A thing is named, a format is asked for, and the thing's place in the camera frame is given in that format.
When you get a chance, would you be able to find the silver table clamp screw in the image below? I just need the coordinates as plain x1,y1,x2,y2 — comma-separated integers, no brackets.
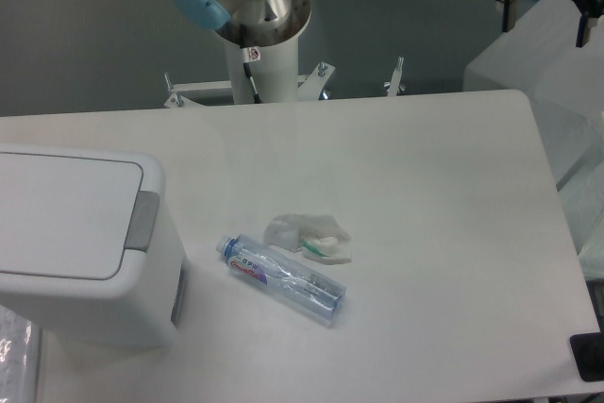
383,56,406,97

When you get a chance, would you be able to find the crumpled white tissue wrapper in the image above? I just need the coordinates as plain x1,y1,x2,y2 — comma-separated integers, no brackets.
263,213,352,265

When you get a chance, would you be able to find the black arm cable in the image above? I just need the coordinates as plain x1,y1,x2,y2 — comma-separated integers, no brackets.
239,25,263,105

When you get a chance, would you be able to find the crushed clear plastic bottle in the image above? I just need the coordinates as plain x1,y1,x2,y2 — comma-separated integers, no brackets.
216,235,346,327

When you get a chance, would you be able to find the clear plastic sheet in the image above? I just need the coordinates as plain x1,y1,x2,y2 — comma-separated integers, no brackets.
1,307,41,402

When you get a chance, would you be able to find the white push-lid trash can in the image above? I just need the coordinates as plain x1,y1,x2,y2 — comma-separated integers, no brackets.
1,143,189,346

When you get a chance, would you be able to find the black device at corner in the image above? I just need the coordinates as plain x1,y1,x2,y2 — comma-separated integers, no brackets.
570,332,603,382

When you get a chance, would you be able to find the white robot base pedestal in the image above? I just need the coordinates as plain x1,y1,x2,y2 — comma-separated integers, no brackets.
222,38,298,105

